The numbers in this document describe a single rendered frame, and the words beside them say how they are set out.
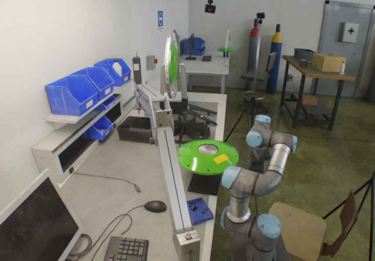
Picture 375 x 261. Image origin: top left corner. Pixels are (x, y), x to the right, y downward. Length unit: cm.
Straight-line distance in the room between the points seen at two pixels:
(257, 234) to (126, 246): 49
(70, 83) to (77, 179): 58
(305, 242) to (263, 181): 81
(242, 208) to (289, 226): 73
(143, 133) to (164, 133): 91
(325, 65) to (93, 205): 355
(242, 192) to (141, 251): 45
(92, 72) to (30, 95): 53
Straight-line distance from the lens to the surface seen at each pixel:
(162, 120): 68
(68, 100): 137
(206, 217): 111
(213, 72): 348
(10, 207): 84
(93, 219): 116
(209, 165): 113
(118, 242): 102
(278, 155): 84
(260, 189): 76
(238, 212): 88
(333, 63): 404
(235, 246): 111
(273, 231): 92
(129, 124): 184
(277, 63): 555
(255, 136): 89
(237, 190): 78
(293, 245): 148
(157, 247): 101
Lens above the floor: 174
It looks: 25 degrees down
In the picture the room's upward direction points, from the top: straight up
